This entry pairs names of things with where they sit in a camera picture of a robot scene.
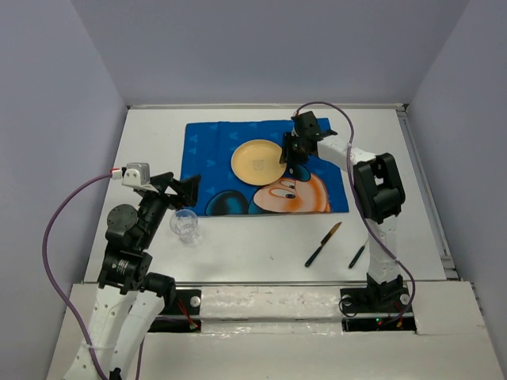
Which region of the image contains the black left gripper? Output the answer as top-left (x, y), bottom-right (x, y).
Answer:
top-left (139, 170), bottom-right (201, 248)

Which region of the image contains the clear plastic cup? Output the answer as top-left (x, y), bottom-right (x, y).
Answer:
top-left (170, 209), bottom-right (199, 244)

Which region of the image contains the yellow plate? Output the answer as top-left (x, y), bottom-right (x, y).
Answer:
top-left (231, 139), bottom-right (287, 186)

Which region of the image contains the blue cartoon placemat cloth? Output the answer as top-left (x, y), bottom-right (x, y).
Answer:
top-left (181, 120), bottom-right (349, 216)

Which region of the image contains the gold knife dark handle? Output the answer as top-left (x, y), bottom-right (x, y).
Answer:
top-left (304, 222), bottom-right (342, 268)

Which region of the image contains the gold fork dark handle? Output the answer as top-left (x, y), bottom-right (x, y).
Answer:
top-left (348, 240), bottom-right (369, 269)

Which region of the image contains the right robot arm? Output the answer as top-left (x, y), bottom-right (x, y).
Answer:
top-left (280, 110), bottom-right (411, 318)

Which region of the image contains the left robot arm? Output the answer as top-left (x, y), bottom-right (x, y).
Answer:
top-left (64, 163), bottom-right (201, 379)

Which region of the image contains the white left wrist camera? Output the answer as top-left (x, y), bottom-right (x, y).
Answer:
top-left (110, 162), bottom-right (151, 188)

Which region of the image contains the aluminium table edge rail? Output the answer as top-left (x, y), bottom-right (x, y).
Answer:
top-left (127, 103), bottom-right (406, 111)

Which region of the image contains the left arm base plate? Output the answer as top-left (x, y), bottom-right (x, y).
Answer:
top-left (148, 288), bottom-right (202, 333)

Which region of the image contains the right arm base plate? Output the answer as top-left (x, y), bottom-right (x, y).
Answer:
top-left (338, 287), bottom-right (417, 333)

